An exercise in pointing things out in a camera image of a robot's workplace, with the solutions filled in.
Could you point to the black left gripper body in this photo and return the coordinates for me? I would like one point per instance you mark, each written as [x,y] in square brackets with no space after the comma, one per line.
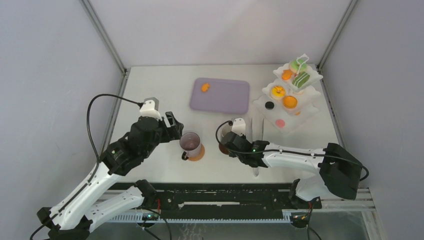
[165,134]

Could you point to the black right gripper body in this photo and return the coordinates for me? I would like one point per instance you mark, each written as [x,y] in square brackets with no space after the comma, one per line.
[230,154]

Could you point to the dark wooden round coaster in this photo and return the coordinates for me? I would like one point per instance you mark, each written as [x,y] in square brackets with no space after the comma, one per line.
[223,149]

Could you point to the purple mug black handle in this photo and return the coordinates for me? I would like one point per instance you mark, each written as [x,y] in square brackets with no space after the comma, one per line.
[190,143]

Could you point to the steel white serving tongs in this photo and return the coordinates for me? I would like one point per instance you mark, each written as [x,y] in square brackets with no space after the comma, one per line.
[257,126]

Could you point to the woven rattan coaster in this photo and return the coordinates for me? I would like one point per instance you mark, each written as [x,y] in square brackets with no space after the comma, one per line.
[199,156]

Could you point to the pink macaron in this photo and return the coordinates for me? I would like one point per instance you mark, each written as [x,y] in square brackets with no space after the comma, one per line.
[280,123]

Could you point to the black sandwich cookie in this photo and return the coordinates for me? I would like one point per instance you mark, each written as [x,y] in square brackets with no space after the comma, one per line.
[269,105]

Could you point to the white three tier stand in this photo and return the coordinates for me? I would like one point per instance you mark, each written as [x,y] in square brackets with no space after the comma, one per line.
[305,96]

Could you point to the yellow frosted donut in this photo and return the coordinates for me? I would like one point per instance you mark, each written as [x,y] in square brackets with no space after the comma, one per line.
[277,92]

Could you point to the orange egg tart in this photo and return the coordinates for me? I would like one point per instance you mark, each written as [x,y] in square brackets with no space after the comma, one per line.
[289,102]

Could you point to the orange bear cookie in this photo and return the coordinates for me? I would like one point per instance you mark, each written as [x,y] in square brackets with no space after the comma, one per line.
[287,74]

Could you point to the green striped cake slice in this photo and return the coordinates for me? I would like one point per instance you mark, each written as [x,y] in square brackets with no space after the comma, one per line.
[301,79]

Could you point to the black mug white inside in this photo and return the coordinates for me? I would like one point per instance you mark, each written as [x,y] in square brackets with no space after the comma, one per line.
[225,129]

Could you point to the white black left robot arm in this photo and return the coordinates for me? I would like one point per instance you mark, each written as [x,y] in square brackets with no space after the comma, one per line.
[79,214]

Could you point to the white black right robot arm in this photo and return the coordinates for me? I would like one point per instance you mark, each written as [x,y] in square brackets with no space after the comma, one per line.
[335,172]

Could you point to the lavender serving tray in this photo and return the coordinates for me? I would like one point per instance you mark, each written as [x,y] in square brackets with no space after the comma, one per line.
[224,96]

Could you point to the orange star cookie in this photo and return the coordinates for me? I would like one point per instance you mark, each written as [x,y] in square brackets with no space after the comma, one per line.
[205,87]

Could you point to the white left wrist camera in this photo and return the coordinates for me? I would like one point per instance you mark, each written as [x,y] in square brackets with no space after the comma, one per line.
[150,108]

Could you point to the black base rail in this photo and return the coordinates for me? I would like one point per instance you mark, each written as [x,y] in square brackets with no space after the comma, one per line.
[221,203]

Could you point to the aluminium frame post left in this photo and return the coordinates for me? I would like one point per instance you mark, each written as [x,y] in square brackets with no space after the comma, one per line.
[102,33]

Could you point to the aluminium frame post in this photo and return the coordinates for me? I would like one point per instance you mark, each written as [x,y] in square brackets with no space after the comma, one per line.
[102,33]
[337,33]

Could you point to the aluminium frame post right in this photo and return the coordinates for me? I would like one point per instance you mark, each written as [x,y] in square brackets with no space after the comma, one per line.
[337,33]

